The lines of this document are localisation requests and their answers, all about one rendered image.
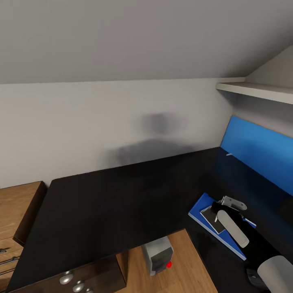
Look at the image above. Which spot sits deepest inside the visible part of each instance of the monitor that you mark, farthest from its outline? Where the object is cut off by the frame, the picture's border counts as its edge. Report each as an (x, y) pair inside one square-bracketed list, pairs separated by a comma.
[(286, 210)]

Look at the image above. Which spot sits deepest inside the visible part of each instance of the folder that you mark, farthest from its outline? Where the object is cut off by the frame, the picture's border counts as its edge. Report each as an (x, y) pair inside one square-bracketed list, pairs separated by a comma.
[(204, 202)]

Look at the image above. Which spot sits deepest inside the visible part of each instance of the desktop computer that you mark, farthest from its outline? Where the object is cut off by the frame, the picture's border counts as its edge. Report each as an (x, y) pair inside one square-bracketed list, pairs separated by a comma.
[(158, 255)]

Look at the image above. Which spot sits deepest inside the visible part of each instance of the mouse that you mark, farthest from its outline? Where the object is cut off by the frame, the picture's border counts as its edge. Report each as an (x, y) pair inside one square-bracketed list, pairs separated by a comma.
[(255, 279)]

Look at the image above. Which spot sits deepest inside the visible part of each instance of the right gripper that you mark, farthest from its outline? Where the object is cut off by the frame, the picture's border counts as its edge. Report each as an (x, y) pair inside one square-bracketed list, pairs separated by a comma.
[(216, 207)]

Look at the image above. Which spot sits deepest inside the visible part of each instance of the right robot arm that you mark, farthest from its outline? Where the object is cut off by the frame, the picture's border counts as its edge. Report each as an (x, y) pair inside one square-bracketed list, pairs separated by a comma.
[(273, 268)]

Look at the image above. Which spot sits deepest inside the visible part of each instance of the notebook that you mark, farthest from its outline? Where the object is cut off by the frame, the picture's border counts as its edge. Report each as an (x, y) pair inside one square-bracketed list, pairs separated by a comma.
[(211, 219)]

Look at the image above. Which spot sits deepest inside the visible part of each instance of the bookcase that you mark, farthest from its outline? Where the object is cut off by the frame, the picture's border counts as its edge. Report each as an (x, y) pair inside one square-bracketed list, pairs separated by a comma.
[(271, 92)]

